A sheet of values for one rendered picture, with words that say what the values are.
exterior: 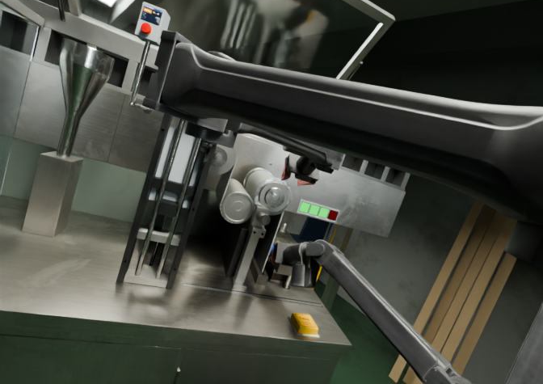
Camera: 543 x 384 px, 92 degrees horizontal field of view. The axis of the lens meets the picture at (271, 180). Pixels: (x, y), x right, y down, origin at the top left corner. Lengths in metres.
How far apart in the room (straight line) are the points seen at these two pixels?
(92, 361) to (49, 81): 0.99
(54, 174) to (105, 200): 0.32
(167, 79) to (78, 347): 0.75
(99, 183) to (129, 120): 0.30
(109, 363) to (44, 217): 0.51
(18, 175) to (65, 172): 0.39
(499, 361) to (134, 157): 3.07
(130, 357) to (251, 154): 0.88
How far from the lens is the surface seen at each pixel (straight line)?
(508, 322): 3.10
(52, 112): 1.37
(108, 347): 0.90
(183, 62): 0.28
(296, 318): 0.97
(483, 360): 3.21
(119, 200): 1.35
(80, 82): 1.05
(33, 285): 0.93
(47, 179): 1.11
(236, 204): 0.98
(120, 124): 1.29
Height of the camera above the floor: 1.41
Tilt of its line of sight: 6 degrees down
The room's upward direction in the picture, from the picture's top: 19 degrees clockwise
